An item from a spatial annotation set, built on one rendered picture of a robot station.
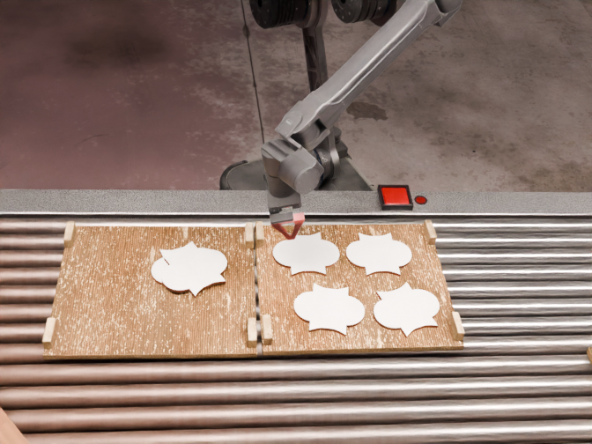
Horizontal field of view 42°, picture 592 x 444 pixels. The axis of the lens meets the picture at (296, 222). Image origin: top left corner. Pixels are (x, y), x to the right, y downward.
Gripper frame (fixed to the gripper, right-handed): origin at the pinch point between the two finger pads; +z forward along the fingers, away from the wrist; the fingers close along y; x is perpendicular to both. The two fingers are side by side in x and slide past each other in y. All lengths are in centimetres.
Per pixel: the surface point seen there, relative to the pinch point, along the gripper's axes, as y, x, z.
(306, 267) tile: -3.5, -1.9, 11.5
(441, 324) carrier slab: -19.2, -28.0, 17.9
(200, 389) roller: -31.7, 21.1, 9.8
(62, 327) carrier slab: -17, 47, 3
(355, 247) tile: 2.0, -13.4, 13.8
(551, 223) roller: 12, -62, 26
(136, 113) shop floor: 178, 67, 91
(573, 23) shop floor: 264, -169, 138
